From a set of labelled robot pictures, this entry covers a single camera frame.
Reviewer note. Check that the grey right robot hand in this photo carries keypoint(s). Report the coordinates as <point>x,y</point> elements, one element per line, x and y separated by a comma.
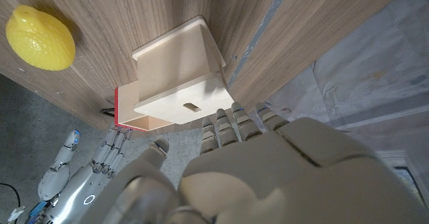
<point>83,187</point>

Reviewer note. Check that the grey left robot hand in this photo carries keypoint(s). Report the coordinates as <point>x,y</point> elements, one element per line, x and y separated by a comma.
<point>285,177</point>

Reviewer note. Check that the yellow toy lemon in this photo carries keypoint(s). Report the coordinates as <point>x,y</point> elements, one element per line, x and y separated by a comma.
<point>40,39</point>

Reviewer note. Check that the pale wooden box shell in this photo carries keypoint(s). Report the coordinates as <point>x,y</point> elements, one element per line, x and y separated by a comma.
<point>174,66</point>

